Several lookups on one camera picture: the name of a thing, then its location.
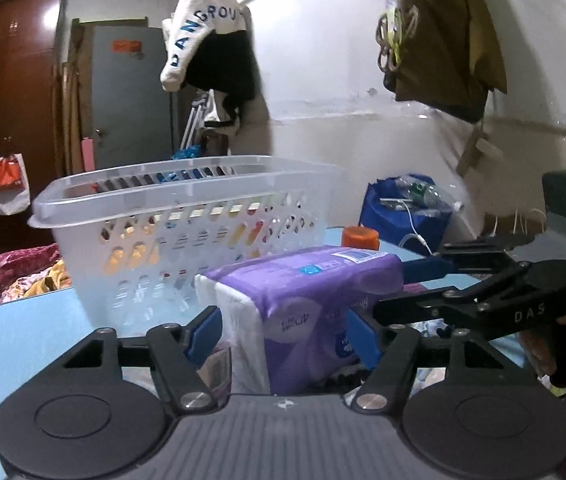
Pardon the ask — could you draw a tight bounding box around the light blue table mat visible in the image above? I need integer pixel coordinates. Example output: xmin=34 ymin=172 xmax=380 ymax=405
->
xmin=0 ymin=226 xmax=479 ymax=480

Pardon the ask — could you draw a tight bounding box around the clear plastic slotted basket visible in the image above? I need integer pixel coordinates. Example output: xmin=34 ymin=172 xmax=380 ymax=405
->
xmin=29 ymin=155 xmax=345 ymax=337

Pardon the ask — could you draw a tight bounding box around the blue plastic bag by door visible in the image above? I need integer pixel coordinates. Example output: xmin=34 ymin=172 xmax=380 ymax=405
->
xmin=171 ymin=144 xmax=204 ymax=160

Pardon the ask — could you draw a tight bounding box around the olive green hanging bag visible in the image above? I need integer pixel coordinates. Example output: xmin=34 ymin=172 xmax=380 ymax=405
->
xmin=376 ymin=0 xmax=507 ymax=124

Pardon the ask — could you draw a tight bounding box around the pink floral bedding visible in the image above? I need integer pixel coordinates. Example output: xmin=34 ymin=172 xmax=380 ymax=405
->
xmin=0 ymin=244 xmax=72 ymax=304

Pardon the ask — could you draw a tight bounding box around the purple tissue pack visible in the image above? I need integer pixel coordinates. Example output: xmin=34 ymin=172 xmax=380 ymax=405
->
xmin=195 ymin=246 xmax=403 ymax=396

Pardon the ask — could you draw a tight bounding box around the black hanging garment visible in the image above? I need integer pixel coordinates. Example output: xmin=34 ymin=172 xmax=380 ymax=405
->
xmin=184 ymin=30 xmax=259 ymax=136

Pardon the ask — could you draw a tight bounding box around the dark red wooden wardrobe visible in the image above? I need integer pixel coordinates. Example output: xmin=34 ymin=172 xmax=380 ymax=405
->
xmin=0 ymin=0 xmax=65 ymax=252

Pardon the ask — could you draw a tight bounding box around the orange white bag on wardrobe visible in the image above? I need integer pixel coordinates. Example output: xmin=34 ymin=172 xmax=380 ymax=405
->
xmin=0 ymin=154 xmax=31 ymax=216

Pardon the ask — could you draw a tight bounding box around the orange bottle cap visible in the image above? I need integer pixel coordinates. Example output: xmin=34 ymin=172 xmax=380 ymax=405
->
xmin=340 ymin=226 xmax=380 ymax=250

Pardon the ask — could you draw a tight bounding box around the grey metal door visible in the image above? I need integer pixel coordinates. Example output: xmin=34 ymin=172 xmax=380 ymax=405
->
xmin=92 ymin=25 xmax=173 ymax=169

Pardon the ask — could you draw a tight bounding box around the white ibuprofen medicine box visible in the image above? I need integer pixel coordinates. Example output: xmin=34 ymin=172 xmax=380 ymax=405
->
xmin=198 ymin=341 xmax=232 ymax=405

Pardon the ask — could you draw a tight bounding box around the blue bag with bottles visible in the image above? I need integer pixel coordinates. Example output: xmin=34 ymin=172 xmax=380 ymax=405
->
xmin=359 ymin=174 xmax=464 ymax=256

